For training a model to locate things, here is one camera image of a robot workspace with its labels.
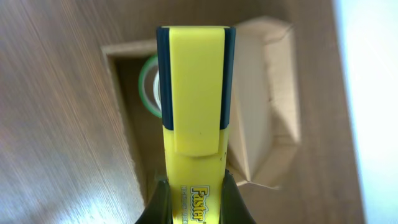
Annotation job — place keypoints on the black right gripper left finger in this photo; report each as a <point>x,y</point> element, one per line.
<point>159,209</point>

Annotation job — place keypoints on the green tape roll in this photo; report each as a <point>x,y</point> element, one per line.
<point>145,85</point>

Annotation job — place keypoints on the open cardboard box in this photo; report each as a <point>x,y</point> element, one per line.
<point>264,128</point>

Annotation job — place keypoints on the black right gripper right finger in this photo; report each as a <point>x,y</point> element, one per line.
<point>233,210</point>

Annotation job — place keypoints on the beige masking tape roll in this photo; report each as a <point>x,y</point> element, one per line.
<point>156,90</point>

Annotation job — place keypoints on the yellow highlighter marker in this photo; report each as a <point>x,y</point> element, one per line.
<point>196,74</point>

